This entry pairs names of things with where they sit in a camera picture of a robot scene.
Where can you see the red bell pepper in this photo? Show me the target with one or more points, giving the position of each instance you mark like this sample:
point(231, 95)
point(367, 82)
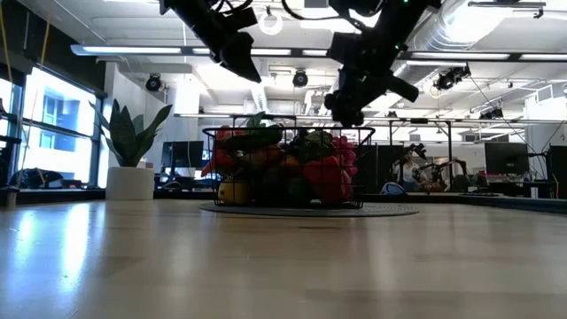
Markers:
point(328, 181)

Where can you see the person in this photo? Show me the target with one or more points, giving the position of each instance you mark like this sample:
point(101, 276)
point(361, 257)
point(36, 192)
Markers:
point(407, 170)

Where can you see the black aluminium table frame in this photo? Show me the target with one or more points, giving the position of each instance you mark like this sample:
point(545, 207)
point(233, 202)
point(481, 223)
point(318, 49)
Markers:
point(509, 204)

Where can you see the round white pendant lamp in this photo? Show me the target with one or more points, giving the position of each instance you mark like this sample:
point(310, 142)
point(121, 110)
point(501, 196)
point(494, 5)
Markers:
point(260, 24)

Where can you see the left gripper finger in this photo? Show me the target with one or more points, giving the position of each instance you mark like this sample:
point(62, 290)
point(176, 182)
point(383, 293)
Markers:
point(243, 57)

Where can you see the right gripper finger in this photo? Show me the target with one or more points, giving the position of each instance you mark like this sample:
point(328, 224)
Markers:
point(401, 88)

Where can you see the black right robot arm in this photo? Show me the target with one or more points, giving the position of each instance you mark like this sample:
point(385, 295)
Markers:
point(407, 22)

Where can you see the silver ventilation duct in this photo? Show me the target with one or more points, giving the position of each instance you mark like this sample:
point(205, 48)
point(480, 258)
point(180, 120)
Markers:
point(460, 31)

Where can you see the long linear ceiling light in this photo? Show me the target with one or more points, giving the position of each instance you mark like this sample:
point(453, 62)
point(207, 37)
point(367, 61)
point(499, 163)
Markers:
point(133, 50)

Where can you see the round grey woven placemat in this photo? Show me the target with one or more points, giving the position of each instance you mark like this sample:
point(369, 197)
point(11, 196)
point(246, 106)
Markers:
point(390, 210)

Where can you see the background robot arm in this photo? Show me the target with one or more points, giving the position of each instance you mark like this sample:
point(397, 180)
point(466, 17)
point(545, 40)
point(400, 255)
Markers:
point(443, 173)

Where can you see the snake plant in white pot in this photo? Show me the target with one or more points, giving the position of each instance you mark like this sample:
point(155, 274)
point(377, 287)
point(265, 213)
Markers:
point(129, 184)

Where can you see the small yellow lemon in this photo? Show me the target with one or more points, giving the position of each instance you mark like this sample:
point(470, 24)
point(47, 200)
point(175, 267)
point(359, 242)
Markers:
point(235, 192)

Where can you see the large bright window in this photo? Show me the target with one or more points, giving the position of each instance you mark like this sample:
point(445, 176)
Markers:
point(57, 133)

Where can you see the black metal rack frame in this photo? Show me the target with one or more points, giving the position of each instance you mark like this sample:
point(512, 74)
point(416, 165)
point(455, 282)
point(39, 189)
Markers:
point(449, 142)

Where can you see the long dark grape bunch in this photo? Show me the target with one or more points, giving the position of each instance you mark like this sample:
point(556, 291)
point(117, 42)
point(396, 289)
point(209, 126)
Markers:
point(345, 111)

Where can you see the pink grape bunch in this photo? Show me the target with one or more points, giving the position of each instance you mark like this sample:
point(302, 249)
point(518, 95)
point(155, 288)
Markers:
point(347, 150)

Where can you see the orange carrot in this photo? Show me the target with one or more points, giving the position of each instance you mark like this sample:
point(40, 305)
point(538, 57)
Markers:
point(290, 163)

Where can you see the black computer monitor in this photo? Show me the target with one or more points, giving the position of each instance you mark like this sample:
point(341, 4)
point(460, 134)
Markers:
point(181, 154)
point(506, 157)
point(559, 168)

